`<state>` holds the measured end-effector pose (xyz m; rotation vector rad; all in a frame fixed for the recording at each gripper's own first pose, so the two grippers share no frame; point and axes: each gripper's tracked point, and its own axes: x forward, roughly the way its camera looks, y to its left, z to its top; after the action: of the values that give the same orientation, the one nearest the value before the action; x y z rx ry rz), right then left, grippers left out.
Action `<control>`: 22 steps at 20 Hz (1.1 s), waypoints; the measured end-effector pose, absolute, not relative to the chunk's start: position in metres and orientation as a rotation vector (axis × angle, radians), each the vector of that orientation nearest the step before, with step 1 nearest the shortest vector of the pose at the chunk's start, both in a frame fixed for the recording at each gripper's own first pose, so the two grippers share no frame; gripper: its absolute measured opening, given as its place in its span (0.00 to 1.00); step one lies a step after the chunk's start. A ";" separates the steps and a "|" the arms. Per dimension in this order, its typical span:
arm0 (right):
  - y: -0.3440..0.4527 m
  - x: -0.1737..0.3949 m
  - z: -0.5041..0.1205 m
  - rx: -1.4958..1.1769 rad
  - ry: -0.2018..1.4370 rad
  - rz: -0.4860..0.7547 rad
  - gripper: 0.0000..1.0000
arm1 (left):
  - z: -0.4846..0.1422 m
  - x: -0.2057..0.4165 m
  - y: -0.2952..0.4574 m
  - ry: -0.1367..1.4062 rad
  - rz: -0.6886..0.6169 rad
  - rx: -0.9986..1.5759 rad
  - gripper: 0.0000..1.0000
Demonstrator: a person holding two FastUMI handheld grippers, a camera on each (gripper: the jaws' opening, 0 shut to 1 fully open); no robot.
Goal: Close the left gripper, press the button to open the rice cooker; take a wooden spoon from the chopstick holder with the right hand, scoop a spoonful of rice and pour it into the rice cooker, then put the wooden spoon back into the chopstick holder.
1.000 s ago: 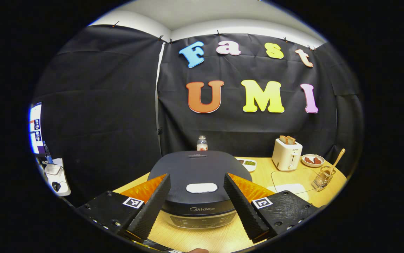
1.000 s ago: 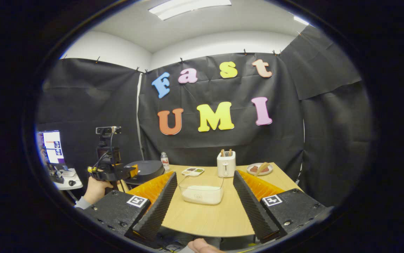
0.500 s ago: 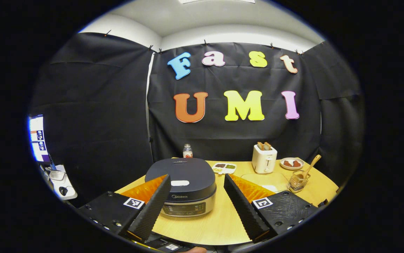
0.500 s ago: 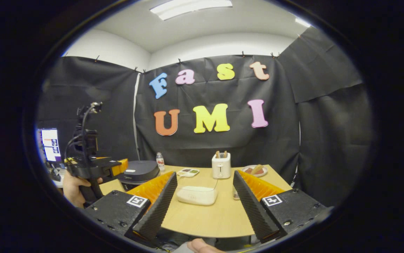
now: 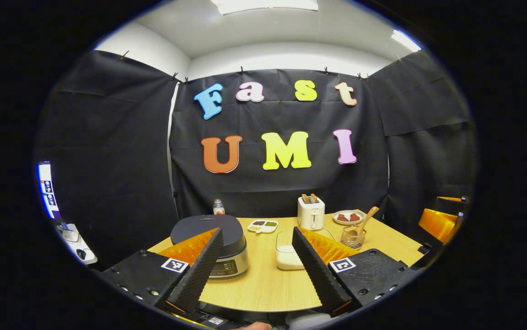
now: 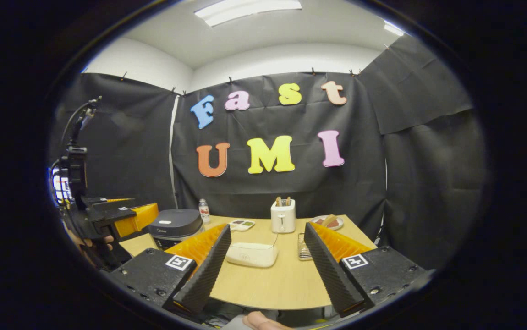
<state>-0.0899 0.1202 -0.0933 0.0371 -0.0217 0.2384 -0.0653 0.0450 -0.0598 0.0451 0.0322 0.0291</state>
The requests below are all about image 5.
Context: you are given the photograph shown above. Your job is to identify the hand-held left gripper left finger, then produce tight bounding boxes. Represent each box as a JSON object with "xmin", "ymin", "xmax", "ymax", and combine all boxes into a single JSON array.
[{"xmin": 98, "ymin": 228, "xmax": 224, "ymax": 316}]

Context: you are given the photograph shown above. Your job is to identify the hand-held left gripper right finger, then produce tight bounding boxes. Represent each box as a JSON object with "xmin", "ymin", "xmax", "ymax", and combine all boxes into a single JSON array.
[{"xmin": 291, "ymin": 226, "xmax": 423, "ymax": 319}]

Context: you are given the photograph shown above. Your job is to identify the clear container of rice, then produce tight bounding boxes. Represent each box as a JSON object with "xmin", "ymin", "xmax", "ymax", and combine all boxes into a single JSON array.
[{"xmin": 275, "ymin": 229, "xmax": 335, "ymax": 270}]

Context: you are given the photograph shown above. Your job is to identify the metal wire chopstick holder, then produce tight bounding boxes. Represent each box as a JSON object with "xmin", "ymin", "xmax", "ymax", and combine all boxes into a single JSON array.
[{"xmin": 340, "ymin": 225, "xmax": 368, "ymax": 251}]

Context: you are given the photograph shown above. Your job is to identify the dark silver rice cooker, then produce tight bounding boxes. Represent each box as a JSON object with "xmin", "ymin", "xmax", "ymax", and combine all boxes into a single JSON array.
[{"xmin": 170, "ymin": 214, "xmax": 249, "ymax": 279}]

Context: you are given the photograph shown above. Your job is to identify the wooden spoon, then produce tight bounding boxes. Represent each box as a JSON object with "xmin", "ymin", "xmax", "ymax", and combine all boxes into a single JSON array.
[{"xmin": 344, "ymin": 206, "xmax": 380, "ymax": 243}]

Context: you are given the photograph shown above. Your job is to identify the white plate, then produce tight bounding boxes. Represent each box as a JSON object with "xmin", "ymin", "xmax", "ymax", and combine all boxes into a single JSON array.
[{"xmin": 332, "ymin": 210, "xmax": 365, "ymax": 226}]

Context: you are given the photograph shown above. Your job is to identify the person's grey trousers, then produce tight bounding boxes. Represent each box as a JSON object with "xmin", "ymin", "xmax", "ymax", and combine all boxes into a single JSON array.
[{"xmin": 285, "ymin": 311, "xmax": 324, "ymax": 330}]

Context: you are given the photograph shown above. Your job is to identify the dark box with white label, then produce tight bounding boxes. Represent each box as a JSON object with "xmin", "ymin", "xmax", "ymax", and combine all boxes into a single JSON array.
[{"xmin": 198, "ymin": 312, "xmax": 230, "ymax": 328}]

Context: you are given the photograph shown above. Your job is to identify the white toaster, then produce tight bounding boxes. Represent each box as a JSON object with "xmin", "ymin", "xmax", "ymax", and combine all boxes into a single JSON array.
[{"xmin": 297, "ymin": 196, "xmax": 325, "ymax": 231}]

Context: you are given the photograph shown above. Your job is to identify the white divided dish with beans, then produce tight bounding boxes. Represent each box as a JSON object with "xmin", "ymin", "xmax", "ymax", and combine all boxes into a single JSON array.
[{"xmin": 247, "ymin": 220, "xmax": 279, "ymax": 234}]

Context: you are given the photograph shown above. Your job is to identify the black backdrop cloth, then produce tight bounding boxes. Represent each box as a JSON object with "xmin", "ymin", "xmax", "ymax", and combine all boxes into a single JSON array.
[{"xmin": 34, "ymin": 49, "xmax": 477, "ymax": 269}]

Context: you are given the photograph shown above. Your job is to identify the small ceiling light panel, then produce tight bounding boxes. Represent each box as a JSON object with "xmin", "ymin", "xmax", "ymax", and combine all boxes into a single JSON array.
[{"xmin": 391, "ymin": 30, "xmax": 423, "ymax": 52}]

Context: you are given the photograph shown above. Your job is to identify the computer monitor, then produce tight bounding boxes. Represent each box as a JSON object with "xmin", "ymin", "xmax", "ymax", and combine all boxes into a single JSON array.
[{"xmin": 38, "ymin": 161, "xmax": 61, "ymax": 220}]

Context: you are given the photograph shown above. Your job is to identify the large ceiling light panel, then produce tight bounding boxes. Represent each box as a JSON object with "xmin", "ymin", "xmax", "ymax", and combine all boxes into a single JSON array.
[{"xmin": 212, "ymin": 0, "xmax": 319, "ymax": 16}]

